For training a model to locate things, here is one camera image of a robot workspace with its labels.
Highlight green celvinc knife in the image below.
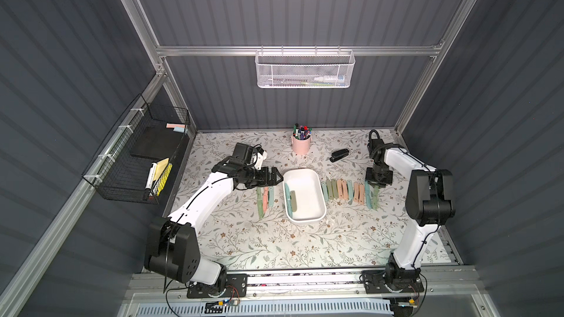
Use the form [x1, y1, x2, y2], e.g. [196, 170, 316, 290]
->
[256, 187, 264, 219]

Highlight teal celvinc knife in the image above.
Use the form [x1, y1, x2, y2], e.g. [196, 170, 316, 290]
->
[364, 181, 372, 209]

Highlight pink folding fruit knife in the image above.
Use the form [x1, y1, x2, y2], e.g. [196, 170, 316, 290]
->
[337, 179, 345, 200]

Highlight olive folding fruit knife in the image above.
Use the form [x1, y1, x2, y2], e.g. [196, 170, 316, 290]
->
[331, 179, 339, 199]

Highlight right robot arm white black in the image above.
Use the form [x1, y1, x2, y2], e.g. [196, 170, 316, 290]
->
[362, 130, 455, 293]

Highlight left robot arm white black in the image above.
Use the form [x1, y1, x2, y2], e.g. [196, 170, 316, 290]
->
[144, 142, 283, 296]

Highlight light pink folding knife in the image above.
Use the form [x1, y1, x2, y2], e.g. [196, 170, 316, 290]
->
[358, 183, 365, 205]

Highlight salmon pink folding knife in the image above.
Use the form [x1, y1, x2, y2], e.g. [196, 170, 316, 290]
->
[353, 182, 360, 203]

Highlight teal folding knife in box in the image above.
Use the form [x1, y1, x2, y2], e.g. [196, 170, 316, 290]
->
[283, 182, 292, 219]

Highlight pale green folding knife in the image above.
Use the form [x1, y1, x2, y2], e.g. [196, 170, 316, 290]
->
[290, 191, 298, 212]

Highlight white storage box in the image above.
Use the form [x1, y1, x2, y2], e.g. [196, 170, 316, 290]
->
[283, 169, 327, 225]

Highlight black stapler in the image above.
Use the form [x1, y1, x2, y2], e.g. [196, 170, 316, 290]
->
[329, 148, 350, 163]

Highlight floral table mat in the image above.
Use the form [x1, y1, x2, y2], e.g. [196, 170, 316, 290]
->
[173, 129, 408, 270]

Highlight pink pen holder cup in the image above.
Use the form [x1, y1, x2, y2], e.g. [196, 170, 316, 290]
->
[291, 136, 312, 156]

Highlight pens in pink cup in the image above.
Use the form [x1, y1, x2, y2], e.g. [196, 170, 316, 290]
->
[292, 123, 311, 141]

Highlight yellow notepad in basket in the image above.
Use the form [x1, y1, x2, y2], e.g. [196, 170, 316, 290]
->
[143, 158, 173, 200]

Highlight black notebook in basket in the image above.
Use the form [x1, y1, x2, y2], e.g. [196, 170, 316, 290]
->
[130, 126, 184, 161]

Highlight white tube in basket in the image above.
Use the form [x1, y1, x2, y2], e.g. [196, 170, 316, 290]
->
[314, 76, 347, 87]

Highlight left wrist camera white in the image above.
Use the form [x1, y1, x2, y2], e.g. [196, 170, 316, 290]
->
[252, 146, 267, 170]

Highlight white wire wall basket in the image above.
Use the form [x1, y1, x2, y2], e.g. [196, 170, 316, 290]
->
[255, 49, 355, 89]

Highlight black wire side basket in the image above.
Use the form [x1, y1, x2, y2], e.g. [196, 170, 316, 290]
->
[82, 95, 191, 205]

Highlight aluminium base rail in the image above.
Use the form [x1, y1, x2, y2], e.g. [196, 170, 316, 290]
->
[122, 265, 485, 304]

